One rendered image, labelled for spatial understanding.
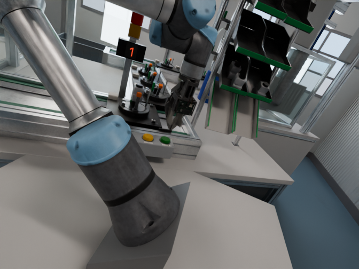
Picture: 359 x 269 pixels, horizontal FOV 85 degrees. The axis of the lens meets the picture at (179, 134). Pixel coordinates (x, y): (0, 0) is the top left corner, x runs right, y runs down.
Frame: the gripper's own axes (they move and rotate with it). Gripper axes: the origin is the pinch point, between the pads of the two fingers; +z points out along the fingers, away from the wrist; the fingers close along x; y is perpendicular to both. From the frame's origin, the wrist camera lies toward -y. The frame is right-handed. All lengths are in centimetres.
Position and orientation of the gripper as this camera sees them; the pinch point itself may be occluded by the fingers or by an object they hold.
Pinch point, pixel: (170, 125)
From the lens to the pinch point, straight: 75.1
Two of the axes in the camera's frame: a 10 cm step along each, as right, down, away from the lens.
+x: 9.2, 1.6, 3.6
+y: 2.3, 5.3, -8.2
